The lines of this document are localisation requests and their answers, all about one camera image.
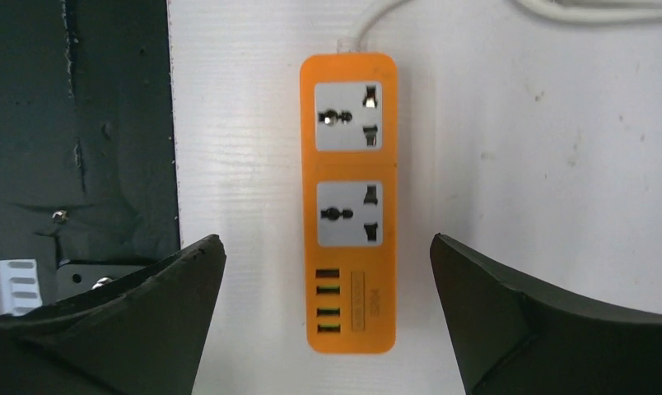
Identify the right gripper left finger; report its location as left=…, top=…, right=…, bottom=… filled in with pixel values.
left=0, top=235, right=226, bottom=394

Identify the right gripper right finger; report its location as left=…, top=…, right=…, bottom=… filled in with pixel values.
left=430, top=234, right=662, bottom=394

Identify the orange power strip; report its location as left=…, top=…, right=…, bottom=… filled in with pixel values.
left=299, top=52, right=398, bottom=354

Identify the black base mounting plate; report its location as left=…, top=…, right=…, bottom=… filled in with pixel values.
left=0, top=1, right=180, bottom=303

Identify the white usb cable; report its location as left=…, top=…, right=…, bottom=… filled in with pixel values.
left=336, top=0, right=662, bottom=54

